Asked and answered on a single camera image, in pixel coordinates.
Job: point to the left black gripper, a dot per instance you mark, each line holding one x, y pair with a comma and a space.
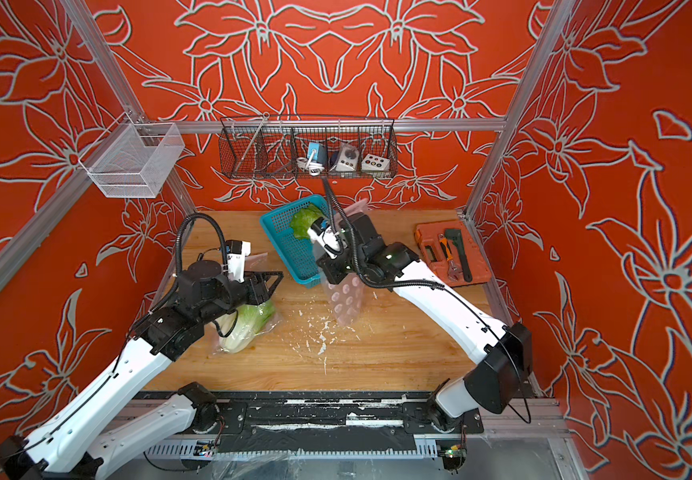
263, 292

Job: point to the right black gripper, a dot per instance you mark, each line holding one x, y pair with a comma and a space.
329, 269

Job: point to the teal plastic basket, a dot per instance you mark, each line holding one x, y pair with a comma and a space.
297, 255

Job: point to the chinese cabbage long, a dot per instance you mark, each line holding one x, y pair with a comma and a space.
239, 329

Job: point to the clear zipper bag pink dots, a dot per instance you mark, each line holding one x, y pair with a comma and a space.
212, 332

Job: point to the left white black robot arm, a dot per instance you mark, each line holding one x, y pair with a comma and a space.
76, 443

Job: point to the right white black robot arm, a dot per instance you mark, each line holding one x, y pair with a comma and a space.
502, 354

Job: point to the white power strip cube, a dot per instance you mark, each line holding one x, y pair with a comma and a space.
375, 165

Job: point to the orange tool case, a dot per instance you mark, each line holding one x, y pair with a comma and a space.
427, 239

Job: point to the white adapter with sockets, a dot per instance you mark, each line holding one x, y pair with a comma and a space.
347, 159

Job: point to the blue white charger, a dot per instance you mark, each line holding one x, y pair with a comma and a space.
317, 154

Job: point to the black pipe wrench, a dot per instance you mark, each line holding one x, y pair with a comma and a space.
457, 238

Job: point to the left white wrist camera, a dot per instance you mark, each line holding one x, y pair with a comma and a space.
237, 252

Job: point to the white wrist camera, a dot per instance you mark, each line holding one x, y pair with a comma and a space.
237, 252
324, 239

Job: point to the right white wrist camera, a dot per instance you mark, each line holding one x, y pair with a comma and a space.
324, 239

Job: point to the orange handled pliers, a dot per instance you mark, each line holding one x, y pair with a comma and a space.
446, 249

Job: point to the black wire wall basket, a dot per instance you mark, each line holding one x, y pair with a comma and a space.
280, 153

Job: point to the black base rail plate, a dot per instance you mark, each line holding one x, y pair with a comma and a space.
331, 423

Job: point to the aluminium frame crossbar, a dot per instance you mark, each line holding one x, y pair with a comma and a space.
405, 125

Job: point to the clear plastic wall bin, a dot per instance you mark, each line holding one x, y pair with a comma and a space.
133, 164

